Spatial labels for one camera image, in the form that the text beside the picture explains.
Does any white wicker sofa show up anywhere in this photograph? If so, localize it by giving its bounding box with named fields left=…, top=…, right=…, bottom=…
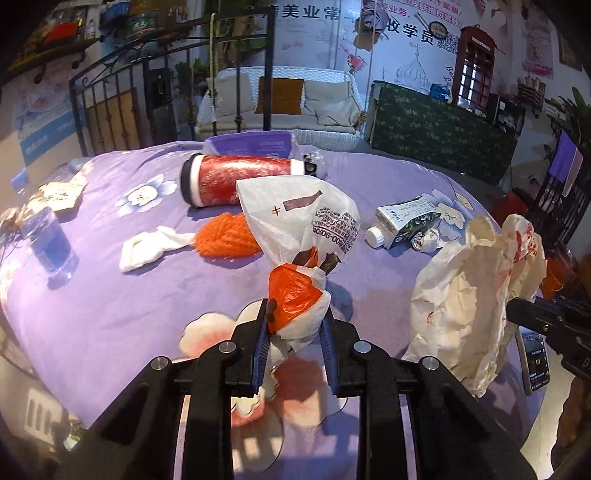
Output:
left=195, top=66, right=366, bottom=151

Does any purple tissue pack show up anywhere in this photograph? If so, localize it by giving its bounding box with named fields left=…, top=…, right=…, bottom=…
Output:
left=202, top=130, right=301, bottom=159

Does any dark green patterned cloth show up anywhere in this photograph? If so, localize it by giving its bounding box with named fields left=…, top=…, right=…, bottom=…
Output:
left=368, top=81, right=518, bottom=185

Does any brown square cushion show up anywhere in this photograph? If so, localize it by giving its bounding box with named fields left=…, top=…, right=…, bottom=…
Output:
left=270, top=78, right=304, bottom=115

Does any white tissue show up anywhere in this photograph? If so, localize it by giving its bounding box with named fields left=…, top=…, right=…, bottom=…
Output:
left=119, top=226, right=194, bottom=273

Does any purple floral bed sheet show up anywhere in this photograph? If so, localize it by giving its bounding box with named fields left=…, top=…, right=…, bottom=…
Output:
left=0, top=138, right=548, bottom=480

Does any orange foam fruit net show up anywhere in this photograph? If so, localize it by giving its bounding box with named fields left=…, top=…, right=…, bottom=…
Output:
left=193, top=212, right=262, bottom=259

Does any white red plastic bag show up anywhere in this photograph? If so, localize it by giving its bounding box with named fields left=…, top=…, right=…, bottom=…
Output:
left=403, top=214, right=547, bottom=397

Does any white orange printed plastic bag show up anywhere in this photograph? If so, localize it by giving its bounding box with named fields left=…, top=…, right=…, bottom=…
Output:
left=235, top=174, right=362, bottom=354

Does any red paper coffee cup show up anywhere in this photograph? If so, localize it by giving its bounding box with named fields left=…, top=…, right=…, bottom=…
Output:
left=179, top=153, right=308, bottom=208

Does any red telephone booth decoration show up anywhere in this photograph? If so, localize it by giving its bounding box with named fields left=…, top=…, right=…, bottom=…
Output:
left=452, top=25, right=496, bottom=112

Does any black iron bed frame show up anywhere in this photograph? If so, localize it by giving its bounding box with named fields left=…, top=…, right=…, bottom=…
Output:
left=68, top=6, right=276, bottom=156

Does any blue label water bottle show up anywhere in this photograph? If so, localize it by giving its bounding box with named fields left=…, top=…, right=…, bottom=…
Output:
left=19, top=205, right=79, bottom=290

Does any blue white wall poster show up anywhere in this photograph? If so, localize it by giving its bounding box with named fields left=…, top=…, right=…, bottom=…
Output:
left=14, top=95, right=76, bottom=167

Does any smartphone with lit screen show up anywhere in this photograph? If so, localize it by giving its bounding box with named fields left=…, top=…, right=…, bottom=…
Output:
left=516, top=327, right=550, bottom=395

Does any printed paper booklet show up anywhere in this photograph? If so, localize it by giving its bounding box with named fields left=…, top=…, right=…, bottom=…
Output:
left=27, top=172, right=88, bottom=214

